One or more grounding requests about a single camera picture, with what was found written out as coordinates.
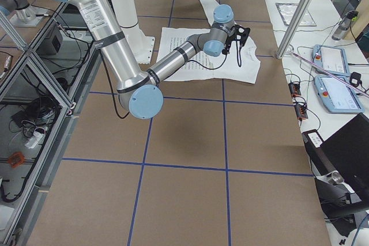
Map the teach pendant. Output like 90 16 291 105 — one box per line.
312 44 350 77
314 74 364 114

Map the grey box under frame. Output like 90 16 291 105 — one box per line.
36 24 63 55

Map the orange black adapter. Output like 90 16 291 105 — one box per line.
288 82 301 97
294 103 308 121

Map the lower orange black adapter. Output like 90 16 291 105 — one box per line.
294 103 308 121

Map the clear water bottle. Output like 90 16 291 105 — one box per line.
332 10 359 41

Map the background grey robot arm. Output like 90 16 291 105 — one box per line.
1 0 49 27

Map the upper teach pendant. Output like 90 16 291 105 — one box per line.
312 44 350 77

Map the orange clamp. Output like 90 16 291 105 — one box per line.
7 152 25 168

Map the black laptop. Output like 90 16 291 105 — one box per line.
302 113 368 201

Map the aluminium frame rack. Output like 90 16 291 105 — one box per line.
1 4 100 245

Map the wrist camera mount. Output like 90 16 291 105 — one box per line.
227 24 251 48

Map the lower teach pendant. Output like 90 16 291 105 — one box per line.
314 74 364 114

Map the upper orange black adapter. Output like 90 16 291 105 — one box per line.
288 82 301 97

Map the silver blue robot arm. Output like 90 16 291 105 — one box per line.
63 0 235 119

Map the white power strip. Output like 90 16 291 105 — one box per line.
25 129 45 149

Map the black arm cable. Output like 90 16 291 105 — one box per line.
108 25 243 119

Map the aluminium frame post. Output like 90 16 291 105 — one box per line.
276 0 311 59

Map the black power adapter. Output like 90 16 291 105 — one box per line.
349 72 362 88

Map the silver foil tray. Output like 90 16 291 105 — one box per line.
275 2 317 27

